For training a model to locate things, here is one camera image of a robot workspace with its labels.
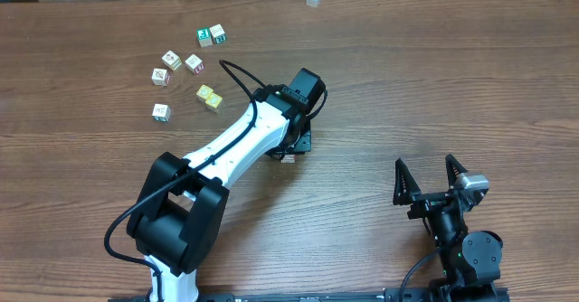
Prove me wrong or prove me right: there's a yellow letter G block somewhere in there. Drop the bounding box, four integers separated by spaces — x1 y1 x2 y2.
196 84 214 102

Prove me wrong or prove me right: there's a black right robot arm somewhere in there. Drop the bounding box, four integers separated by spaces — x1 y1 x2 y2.
393 154 503 289

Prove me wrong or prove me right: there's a green letter block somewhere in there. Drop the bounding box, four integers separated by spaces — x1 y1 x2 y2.
196 28 213 47

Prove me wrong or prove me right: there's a teal edged picture block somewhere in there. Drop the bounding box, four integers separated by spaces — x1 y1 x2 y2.
152 103 171 122

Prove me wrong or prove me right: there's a red edged picture block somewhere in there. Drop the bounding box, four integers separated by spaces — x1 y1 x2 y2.
151 68 170 87

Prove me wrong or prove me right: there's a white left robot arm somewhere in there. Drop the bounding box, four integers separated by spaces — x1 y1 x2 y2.
127 69 327 301

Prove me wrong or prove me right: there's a red edged wooden block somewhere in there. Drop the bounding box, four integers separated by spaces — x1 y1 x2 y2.
281 155 295 164

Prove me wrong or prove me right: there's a teal number block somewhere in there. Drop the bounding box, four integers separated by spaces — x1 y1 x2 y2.
209 24 227 44

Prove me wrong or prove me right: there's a yellow edged picture block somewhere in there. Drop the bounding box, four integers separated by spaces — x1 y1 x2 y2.
162 50 182 71

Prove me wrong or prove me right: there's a red letter U block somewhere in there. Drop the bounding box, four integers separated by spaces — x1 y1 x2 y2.
185 54 204 75

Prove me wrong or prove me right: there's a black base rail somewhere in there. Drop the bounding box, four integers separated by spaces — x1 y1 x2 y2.
108 288 510 302

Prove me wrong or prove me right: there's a yellow letter O block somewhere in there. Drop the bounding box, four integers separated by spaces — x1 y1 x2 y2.
205 93 223 112

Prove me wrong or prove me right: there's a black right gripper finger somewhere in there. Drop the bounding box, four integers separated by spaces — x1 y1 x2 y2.
393 158 422 205
445 154 468 189

